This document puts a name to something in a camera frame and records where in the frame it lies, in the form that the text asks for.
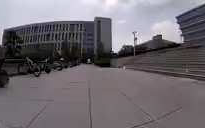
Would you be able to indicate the street lamp pole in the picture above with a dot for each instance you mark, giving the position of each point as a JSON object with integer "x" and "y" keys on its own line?
{"x": 134, "y": 43}

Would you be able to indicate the grey banded office building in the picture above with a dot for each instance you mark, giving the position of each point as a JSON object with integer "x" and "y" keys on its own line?
{"x": 198, "y": 25}

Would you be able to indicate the grey concrete slab pavement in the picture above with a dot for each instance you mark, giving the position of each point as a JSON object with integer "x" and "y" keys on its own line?
{"x": 100, "y": 96}

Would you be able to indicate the parked scooter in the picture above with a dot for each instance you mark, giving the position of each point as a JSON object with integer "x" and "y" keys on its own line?
{"x": 0, "y": 77}

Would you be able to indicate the row of parked bicycles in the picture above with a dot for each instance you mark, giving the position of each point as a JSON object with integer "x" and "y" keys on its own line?
{"x": 31, "y": 67}

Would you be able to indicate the row of trees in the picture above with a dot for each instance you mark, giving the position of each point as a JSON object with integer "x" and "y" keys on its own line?
{"x": 70, "y": 53}

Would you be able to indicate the low raised planter wall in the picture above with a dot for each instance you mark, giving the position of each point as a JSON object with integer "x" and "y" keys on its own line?
{"x": 8, "y": 66}

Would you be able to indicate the large grey curved building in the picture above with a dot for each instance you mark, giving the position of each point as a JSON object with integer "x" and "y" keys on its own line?
{"x": 56, "y": 35}

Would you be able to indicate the wide grey concrete steps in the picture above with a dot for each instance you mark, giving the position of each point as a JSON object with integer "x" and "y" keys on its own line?
{"x": 180, "y": 63}

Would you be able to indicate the low building with sloped roof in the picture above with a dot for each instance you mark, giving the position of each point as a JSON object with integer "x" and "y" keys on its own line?
{"x": 155, "y": 43}

